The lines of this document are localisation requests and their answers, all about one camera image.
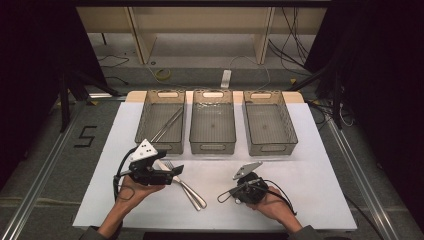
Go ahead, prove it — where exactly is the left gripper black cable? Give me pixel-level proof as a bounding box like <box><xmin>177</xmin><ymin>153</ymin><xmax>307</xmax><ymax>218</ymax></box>
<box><xmin>113</xmin><ymin>148</ymin><xmax>138</xmax><ymax>203</ymax></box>

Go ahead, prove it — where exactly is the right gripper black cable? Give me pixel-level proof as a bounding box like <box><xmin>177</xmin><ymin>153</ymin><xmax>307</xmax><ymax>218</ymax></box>
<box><xmin>217</xmin><ymin>179</ymin><xmax>298</xmax><ymax>216</ymax></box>

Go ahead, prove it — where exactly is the aluminium floor rail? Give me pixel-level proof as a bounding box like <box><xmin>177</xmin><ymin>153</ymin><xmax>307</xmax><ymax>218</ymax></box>
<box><xmin>324</xmin><ymin>118</ymin><xmax>401</xmax><ymax>240</ymax></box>
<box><xmin>0</xmin><ymin>103</ymin><xmax>86</xmax><ymax>240</ymax></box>

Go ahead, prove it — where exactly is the steel fork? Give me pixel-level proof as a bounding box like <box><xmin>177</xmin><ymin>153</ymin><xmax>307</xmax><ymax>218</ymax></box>
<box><xmin>165</xmin><ymin>160</ymin><xmax>208</xmax><ymax>210</ymax></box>

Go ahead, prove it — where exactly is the black metal stand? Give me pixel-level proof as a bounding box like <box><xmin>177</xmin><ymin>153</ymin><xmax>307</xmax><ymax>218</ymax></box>
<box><xmin>58</xmin><ymin>64</ymin><xmax>123</xmax><ymax>134</ymax></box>
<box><xmin>288</xmin><ymin>59</ymin><xmax>344</xmax><ymax>130</ymax></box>

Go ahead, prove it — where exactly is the black hanging cable bundle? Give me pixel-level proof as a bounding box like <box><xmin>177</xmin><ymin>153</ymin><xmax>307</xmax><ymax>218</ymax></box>
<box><xmin>268</xmin><ymin>6</ymin><xmax>311</xmax><ymax>69</ymax></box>

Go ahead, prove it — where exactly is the white floor cable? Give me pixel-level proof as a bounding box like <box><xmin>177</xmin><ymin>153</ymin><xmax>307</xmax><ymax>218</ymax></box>
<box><xmin>229</xmin><ymin>54</ymin><xmax>272</xmax><ymax>92</ymax></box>

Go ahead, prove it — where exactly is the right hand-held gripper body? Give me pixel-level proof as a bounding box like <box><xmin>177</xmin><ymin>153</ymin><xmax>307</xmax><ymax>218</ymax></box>
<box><xmin>232</xmin><ymin>161</ymin><xmax>270</xmax><ymax>205</ymax></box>

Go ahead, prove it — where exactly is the person's left hand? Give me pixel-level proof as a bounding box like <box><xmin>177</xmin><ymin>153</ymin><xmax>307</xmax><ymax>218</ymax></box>
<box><xmin>114</xmin><ymin>175</ymin><xmax>166</xmax><ymax>206</ymax></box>

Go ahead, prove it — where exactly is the white power strip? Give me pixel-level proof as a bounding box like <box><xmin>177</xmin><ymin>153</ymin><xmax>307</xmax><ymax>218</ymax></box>
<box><xmin>220</xmin><ymin>69</ymin><xmax>232</xmax><ymax>90</ymax></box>

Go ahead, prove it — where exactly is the steel chopstick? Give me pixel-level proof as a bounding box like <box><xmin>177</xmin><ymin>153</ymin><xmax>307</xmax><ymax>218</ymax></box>
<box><xmin>153</xmin><ymin>109</ymin><xmax>185</xmax><ymax>144</ymax></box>
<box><xmin>149</xmin><ymin>106</ymin><xmax>184</xmax><ymax>143</ymax></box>

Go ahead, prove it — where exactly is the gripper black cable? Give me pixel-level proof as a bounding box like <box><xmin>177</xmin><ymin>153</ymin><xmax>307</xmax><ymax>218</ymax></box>
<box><xmin>217</xmin><ymin>179</ymin><xmax>298</xmax><ymax>216</ymax></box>
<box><xmin>113</xmin><ymin>148</ymin><xmax>138</xmax><ymax>203</ymax></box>

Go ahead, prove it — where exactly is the black floor cable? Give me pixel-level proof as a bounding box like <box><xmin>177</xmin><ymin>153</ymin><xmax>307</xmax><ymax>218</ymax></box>
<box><xmin>98</xmin><ymin>54</ymin><xmax>130</xmax><ymax>69</ymax></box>

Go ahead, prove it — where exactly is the clear grey plastic bin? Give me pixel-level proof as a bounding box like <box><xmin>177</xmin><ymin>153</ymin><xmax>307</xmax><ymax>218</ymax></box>
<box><xmin>134</xmin><ymin>89</ymin><xmax>186</xmax><ymax>155</ymax></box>
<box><xmin>188</xmin><ymin>89</ymin><xmax>237</xmax><ymax>155</ymax></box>
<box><xmin>242</xmin><ymin>89</ymin><xmax>299</xmax><ymax>157</ymax></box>

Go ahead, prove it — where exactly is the person's right hand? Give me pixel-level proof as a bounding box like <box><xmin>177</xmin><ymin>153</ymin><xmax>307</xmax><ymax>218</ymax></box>
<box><xmin>246</xmin><ymin>185</ymin><xmax>298</xmax><ymax>228</ymax></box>

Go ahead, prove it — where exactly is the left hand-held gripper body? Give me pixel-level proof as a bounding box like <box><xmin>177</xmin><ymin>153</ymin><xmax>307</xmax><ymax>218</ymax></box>
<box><xmin>128</xmin><ymin>138</ymin><xmax>175</xmax><ymax>187</ymax></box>

